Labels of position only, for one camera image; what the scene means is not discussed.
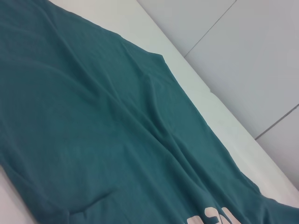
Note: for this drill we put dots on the teal t-shirt with beige print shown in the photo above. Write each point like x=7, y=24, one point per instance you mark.
x=93, y=116

